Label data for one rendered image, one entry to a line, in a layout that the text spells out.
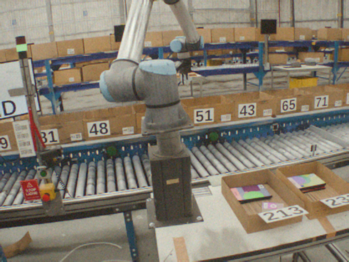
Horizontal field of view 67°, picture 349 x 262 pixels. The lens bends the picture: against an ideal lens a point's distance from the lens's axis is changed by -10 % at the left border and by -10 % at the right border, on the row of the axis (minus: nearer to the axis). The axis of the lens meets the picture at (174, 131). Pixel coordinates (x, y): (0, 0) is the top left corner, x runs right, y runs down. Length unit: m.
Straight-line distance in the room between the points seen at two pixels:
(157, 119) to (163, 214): 0.46
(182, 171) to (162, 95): 0.35
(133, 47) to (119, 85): 0.22
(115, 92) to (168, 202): 0.55
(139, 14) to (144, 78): 0.43
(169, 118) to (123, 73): 0.27
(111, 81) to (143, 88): 0.15
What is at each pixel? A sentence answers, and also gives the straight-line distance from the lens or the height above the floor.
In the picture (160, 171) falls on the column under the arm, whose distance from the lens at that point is 1.28.
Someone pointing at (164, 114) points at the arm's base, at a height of 1.27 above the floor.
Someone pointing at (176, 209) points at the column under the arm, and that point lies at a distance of 1.38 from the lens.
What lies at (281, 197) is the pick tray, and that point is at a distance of 1.58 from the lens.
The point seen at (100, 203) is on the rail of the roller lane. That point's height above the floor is 0.71.
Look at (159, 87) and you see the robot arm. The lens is 1.18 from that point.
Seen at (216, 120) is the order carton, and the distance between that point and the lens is 2.32.
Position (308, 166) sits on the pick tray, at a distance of 1.80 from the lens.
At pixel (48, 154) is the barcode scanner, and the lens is 1.55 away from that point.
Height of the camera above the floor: 1.58
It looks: 18 degrees down
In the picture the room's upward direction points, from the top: 4 degrees counter-clockwise
